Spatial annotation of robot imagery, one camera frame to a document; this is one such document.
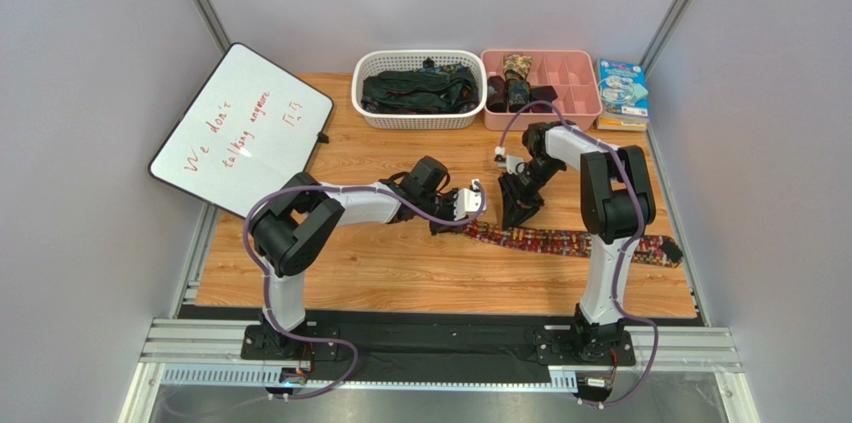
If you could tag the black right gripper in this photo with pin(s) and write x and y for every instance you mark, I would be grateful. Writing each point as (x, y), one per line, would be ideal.
(517, 186)

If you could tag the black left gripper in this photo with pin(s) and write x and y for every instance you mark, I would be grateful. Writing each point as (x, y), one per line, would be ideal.
(450, 208)

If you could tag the multicoloured checked patterned tie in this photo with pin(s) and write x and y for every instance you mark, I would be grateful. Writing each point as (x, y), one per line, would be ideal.
(656, 250)

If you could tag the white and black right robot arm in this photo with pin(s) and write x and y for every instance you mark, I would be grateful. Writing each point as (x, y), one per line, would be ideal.
(616, 204)

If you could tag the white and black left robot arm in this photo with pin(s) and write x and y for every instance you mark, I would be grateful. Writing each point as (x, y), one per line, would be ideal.
(286, 231)

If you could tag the dark green ties pile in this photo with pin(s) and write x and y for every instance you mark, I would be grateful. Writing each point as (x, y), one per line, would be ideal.
(431, 89)

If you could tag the rolled dark maroon tie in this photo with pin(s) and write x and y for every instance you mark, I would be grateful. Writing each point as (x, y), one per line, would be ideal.
(496, 94)

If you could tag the rolled dark green tie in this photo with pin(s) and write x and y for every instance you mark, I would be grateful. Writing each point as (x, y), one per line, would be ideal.
(518, 94)

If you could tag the rolled dark red tie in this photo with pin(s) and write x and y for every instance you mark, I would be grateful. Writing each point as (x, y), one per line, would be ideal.
(541, 95)

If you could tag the yellow book under box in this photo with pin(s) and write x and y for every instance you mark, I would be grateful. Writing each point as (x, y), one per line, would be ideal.
(610, 124)

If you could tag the rolled floral beige tie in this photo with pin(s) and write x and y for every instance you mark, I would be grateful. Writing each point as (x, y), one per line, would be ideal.
(517, 66)

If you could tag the pink divided organiser tray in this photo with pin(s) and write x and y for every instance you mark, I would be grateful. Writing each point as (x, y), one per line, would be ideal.
(569, 72)

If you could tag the blue packaged box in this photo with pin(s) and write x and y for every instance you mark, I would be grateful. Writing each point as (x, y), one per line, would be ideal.
(623, 91)

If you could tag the white perforated plastic basket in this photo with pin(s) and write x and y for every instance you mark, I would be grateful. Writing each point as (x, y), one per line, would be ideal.
(376, 62)

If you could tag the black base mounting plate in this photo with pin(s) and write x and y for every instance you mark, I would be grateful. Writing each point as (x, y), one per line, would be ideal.
(442, 347)

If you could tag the whiteboard with red writing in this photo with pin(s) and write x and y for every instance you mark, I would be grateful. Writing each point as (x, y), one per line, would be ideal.
(251, 127)

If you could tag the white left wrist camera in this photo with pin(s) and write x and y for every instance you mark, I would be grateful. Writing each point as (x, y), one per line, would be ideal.
(470, 202)

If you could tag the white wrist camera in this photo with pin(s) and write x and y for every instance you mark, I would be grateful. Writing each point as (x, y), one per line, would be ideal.
(470, 202)
(509, 163)

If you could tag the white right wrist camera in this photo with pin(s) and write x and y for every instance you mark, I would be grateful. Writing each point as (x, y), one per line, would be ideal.
(509, 163)

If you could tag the aluminium frame rail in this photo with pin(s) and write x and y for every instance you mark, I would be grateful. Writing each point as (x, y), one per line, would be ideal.
(194, 351)

